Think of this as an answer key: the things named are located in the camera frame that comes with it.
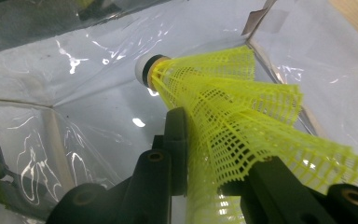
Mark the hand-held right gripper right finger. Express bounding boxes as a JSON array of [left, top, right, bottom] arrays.
[[218, 156, 337, 224]]

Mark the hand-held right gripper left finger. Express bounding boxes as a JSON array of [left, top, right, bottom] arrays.
[[116, 106, 189, 224]]

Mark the clear plastic bag beige trim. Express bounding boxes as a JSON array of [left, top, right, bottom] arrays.
[[0, 0, 358, 224]]

